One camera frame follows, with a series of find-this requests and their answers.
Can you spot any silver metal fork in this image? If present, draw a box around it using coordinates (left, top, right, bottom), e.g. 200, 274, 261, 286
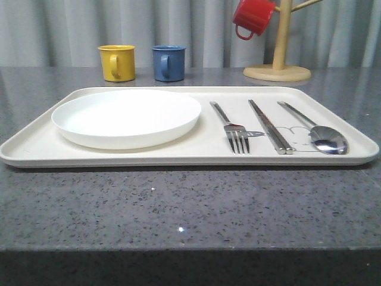
210, 101, 250, 154

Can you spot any silver metal spoon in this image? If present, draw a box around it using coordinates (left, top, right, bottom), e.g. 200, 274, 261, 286
277, 101, 349, 155

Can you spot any white round plate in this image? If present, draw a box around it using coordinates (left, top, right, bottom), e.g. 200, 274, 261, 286
51, 89, 202, 150

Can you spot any blue enamel mug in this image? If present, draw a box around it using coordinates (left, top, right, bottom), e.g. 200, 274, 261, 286
152, 45, 186, 82

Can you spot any yellow enamel mug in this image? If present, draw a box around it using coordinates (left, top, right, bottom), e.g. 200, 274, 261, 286
98, 45, 136, 82

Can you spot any wooden mug tree stand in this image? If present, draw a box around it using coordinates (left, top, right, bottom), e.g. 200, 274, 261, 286
243, 0, 320, 82

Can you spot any red enamel mug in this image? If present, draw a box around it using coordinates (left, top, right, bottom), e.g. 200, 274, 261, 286
232, 0, 276, 41

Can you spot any cream rectangular tray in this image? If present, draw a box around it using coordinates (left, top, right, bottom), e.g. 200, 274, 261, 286
1, 86, 379, 168

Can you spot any grey pleated curtain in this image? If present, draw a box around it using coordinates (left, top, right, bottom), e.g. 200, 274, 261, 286
1, 1, 380, 69

